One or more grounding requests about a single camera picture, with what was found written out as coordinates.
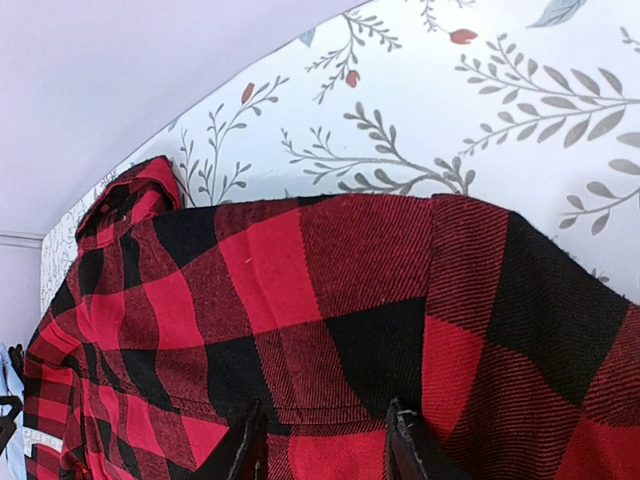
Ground light blue folded shirt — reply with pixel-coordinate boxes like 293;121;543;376
1;344;27;479

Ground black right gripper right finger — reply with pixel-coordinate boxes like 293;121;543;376
385;397;472;480

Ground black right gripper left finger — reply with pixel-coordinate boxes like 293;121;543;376
209;400;268;479

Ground red black plaid shirt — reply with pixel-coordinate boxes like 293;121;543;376
24;157;639;479

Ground floral patterned table mat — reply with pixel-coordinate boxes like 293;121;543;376
39;0;640;316

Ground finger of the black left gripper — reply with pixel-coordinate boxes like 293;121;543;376
0;395;23;450

